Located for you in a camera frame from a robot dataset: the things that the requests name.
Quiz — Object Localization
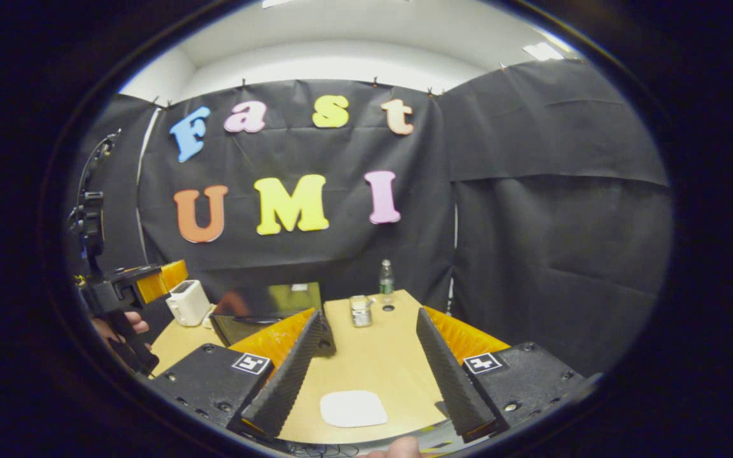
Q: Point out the black electric oven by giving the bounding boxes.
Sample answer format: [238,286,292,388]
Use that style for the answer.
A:
[209,281,327,349]

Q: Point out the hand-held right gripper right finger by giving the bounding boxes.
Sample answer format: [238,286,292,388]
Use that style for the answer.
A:
[416,307,597,443]

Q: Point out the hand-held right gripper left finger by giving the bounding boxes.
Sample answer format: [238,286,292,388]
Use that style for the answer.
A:
[150,309,337,439]

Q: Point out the bundle of floor cables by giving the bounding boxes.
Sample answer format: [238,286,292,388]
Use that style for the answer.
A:
[284,442,345,458]

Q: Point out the white square plate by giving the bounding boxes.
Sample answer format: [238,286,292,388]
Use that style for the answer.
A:
[319,389,389,429]

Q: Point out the black backdrop cloth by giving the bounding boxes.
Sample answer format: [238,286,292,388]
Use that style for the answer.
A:
[64,59,674,377]

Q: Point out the white toaster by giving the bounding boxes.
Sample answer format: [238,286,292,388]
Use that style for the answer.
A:
[165,279,212,328]

